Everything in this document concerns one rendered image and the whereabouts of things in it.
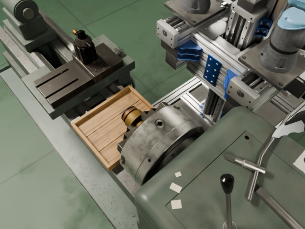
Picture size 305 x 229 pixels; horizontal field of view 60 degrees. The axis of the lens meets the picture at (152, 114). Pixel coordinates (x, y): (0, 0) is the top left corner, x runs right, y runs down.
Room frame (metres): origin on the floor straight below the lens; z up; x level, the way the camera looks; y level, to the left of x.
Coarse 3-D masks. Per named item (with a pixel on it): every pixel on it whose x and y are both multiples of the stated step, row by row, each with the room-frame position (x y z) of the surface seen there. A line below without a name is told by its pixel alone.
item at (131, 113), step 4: (128, 108) 0.59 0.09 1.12; (132, 108) 0.59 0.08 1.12; (136, 108) 0.60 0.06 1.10; (124, 112) 0.58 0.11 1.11; (128, 112) 0.57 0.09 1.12; (132, 112) 0.57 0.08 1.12; (136, 112) 0.57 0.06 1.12; (140, 112) 0.58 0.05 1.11; (124, 116) 0.56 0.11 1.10; (128, 116) 0.56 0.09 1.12; (132, 116) 0.55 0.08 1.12; (136, 116) 0.55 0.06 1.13; (124, 120) 0.56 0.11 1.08; (128, 120) 0.54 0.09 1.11; (132, 120) 0.53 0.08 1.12; (136, 120) 0.54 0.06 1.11; (140, 120) 0.54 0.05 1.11; (128, 124) 0.53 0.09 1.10; (136, 124) 0.53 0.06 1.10
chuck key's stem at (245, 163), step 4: (228, 156) 0.32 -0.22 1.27; (232, 156) 0.32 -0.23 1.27; (232, 160) 0.31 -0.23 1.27; (236, 160) 0.30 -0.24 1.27; (240, 160) 0.30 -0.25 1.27; (244, 160) 0.30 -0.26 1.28; (244, 164) 0.29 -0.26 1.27; (248, 164) 0.29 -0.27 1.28; (252, 164) 0.29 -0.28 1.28; (256, 164) 0.29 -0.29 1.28; (248, 168) 0.28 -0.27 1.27; (252, 168) 0.28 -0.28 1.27; (256, 168) 0.28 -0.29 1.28; (260, 168) 0.28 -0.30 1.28; (264, 168) 0.28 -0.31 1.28; (260, 172) 0.27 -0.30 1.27; (264, 172) 0.27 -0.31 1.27
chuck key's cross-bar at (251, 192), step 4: (288, 116) 0.46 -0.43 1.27; (284, 120) 0.44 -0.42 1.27; (280, 124) 0.43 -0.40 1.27; (272, 140) 0.37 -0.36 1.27; (268, 144) 0.36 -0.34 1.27; (264, 148) 0.34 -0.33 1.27; (268, 148) 0.35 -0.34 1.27; (264, 152) 0.33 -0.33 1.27; (260, 156) 0.32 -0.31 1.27; (260, 160) 0.30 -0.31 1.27; (260, 164) 0.29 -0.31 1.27; (256, 172) 0.27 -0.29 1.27; (256, 176) 0.26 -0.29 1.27; (252, 180) 0.25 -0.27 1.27; (256, 180) 0.25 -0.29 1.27; (252, 184) 0.23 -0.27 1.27; (252, 188) 0.22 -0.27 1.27; (252, 192) 0.21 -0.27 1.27; (248, 196) 0.20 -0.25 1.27; (252, 196) 0.20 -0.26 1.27; (248, 200) 0.19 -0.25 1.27
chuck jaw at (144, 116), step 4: (160, 104) 0.56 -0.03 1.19; (164, 104) 0.56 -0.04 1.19; (152, 108) 0.57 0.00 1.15; (156, 108) 0.58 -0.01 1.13; (160, 108) 0.55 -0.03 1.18; (176, 108) 0.54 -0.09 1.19; (144, 112) 0.56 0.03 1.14; (148, 112) 0.55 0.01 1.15; (152, 112) 0.55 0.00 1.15; (140, 116) 0.55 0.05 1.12; (144, 116) 0.55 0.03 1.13; (148, 116) 0.54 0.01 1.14
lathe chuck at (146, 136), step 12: (168, 108) 0.52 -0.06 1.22; (180, 108) 0.55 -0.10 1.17; (144, 120) 0.46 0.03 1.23; (156, 120) 0.46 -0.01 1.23; (168, 120) 0.46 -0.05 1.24; (180, 120) 0.47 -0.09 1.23; (144, 132) 0.42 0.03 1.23; (156, 132) 0.42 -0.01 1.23; (168, 132) 0.42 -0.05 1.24; (132, 144) 0.39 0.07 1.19; (144, 144) 0.38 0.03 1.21; (156, 144) 0.38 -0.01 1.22; (132, 156) 0.36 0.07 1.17; (144, 156) 0.35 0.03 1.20; (132, 168) 0.34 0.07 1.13
